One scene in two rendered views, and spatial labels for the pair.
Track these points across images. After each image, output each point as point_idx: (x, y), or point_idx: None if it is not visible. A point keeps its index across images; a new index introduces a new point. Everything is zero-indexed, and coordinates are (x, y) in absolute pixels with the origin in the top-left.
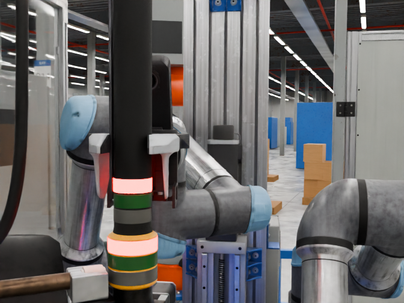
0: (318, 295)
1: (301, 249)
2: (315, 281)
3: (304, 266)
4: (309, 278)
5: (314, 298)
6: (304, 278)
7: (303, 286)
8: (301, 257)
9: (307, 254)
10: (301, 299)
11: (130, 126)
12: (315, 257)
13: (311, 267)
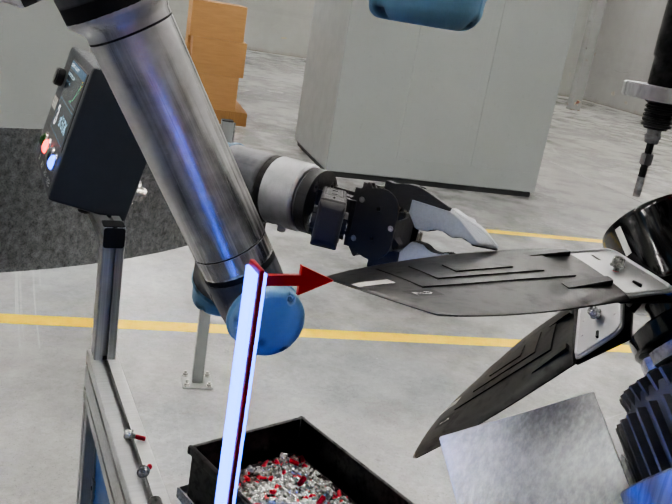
0: (198, 76)
1: (156, 0)
2: (187, 54)
3: (161, 33)
4: (182, 52)
5: (199, 83)
6: (171, 55)
7: (176, 71)
8: (139, 19)
9: (160, 8)
10: (177, 97)
11: None
12: (169, 10)
13: (175, 32)
